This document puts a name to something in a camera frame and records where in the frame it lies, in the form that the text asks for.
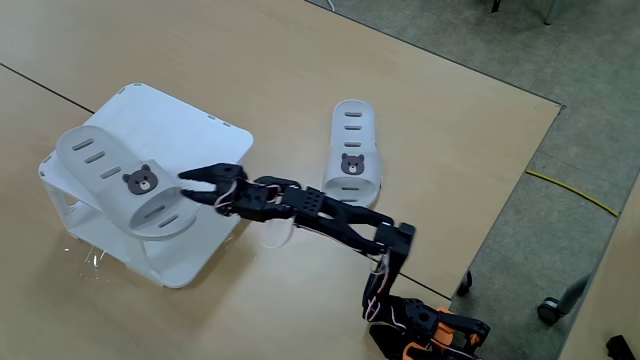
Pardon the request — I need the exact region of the white open-sided plastic box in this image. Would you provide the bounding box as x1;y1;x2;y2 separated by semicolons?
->
38;82;260;290

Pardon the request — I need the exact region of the black caster wheel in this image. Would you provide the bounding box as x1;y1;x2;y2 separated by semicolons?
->
455;269;474;297

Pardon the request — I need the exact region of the black floor object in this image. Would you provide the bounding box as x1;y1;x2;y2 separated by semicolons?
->
605;333;637;360

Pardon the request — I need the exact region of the grey table leg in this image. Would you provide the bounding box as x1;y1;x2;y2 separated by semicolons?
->
557;272;594;316

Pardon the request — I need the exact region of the white bear slipper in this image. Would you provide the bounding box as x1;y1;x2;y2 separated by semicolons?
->
54;124;200;242
322;98;384;209

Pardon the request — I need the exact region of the yellow floor cable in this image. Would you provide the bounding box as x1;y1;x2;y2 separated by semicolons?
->
524;168;621;219

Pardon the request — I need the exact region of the grey caster wheel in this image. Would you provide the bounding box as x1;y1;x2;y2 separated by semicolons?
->
537;296;564;326

